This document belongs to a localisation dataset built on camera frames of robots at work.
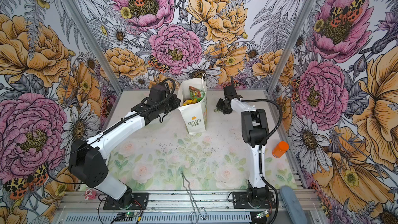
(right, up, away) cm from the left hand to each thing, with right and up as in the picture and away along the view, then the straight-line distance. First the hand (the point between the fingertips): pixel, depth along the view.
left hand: (180, 104), depth 84 cm
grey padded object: (+52, -46, -14) cm, 71 cm away
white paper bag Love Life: (+7, 0, -4) cm, 8 cm away
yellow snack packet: (+5, +1, +2) cm, 6 cm away
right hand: (+22, -4, +21) cm, 31 cm away
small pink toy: (-40, -42, -11) cm, 59 cm away
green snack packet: (+8, +6, +10) cm, 15 cm away
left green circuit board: (-21, -50, -13) cm, 55 cm away
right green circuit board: (+39, -50, -12) cm, 65 cm away
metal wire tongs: (+8, -51, -13) cm, 53 cm away
